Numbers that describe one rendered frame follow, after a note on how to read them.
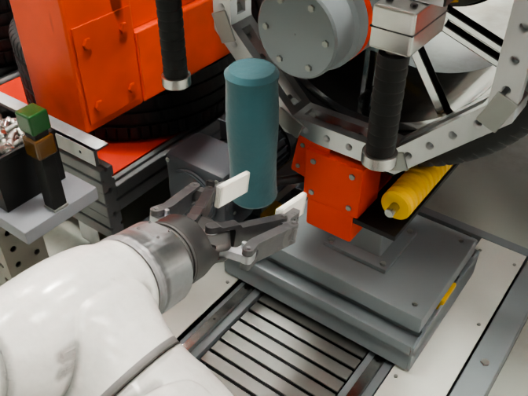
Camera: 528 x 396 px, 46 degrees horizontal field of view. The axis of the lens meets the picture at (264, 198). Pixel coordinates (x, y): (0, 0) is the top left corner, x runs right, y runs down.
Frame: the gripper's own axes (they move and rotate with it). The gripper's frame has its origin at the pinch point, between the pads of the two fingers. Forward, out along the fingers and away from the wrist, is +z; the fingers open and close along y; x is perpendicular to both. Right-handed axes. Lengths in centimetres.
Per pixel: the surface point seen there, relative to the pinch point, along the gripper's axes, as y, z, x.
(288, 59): 6.0, 12.9, -14.8
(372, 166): -11.4, 5.0, -6.8
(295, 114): 13.1, 33.3, -0.5
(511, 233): -23, 113, 42
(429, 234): -9, 70, 30
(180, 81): 20.8, 8.4, -8.6
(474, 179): -7, 133, 37
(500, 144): -21.2, 37.6, -4.4
